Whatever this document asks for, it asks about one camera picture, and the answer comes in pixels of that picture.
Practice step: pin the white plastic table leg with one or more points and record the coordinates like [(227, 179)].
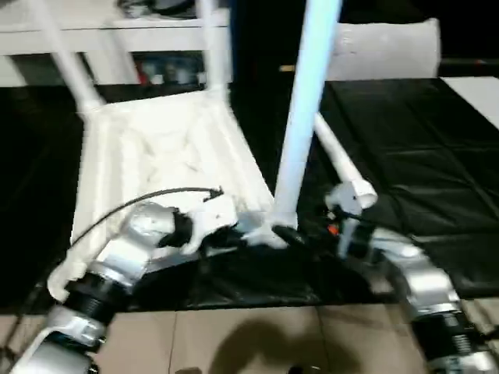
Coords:
[(214, 50), (72, 58), (343, 159), (308, 97)]

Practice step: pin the white plastic table top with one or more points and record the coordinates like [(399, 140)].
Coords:
[(156, 156)]

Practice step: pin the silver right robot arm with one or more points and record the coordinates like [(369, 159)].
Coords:
[(425, 280)]

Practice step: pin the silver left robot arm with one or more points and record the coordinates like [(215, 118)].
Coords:
[(124, 249)]

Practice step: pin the black table mat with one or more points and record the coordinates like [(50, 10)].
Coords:
[(429, 156)]

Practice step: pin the small gold label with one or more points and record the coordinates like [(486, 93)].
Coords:
[(285, 68)]

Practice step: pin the white plastic seat panel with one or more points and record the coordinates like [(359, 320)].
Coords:
[(382, 50)]

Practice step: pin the black cabinet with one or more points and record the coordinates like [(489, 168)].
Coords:
[(265, 39)]

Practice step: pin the white flat board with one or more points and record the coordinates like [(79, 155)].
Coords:
[(475, 97)]

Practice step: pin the black rod with red mark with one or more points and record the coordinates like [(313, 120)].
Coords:
[(468, 63)]

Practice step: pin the white cabinet with glass doors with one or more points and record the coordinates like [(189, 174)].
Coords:
[(97, 35)]

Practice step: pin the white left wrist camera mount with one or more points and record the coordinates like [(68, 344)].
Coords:
[(214, 214)]

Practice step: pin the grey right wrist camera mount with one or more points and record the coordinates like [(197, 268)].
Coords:
[(347, 198)]

